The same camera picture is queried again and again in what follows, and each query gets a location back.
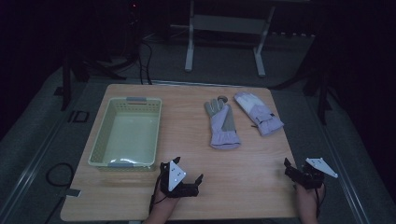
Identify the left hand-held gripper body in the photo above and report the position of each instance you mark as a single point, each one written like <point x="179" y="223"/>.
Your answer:
<point x="176" y="175"/>

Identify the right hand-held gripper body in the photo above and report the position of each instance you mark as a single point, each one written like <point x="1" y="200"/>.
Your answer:
<point x="308" y="177"/>

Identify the lilac glove with grey palm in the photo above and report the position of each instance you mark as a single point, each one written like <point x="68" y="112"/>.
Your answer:
<point x="222" y="137"/>

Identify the pale green perforated plastic basket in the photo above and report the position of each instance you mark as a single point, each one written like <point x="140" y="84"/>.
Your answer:
<point x="130" y="137"/>

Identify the lilac and white glove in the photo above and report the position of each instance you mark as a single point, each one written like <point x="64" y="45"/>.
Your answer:
<point x="261" y="115"/>

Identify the person's right hand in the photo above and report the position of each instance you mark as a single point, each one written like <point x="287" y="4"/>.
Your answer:
<point x="306" y="196"/>

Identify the person's left hand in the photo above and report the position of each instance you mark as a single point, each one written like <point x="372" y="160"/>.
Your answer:
<point x="163" y="200"/>

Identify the small grey round disc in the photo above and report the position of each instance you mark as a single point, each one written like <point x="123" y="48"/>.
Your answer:
<point x="223" y="98"/>

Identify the black metal stand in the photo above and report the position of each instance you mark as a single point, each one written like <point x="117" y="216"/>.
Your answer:
<point x="67" y="84"/>
<point x="322" y="84"/>

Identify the small grey floor tag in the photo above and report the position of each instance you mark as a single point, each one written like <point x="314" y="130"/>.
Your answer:
<point x="73" y="193"/>

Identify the black device with red light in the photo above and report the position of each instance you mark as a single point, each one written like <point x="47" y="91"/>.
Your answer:
<point x="134" y="5"/>

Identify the black rectangular floor bracket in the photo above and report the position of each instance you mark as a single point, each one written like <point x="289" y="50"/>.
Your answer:
<point x="70" y="116"/>

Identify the white metal table frame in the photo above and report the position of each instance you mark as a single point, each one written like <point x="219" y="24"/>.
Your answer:
<point x="227" y="24"/>

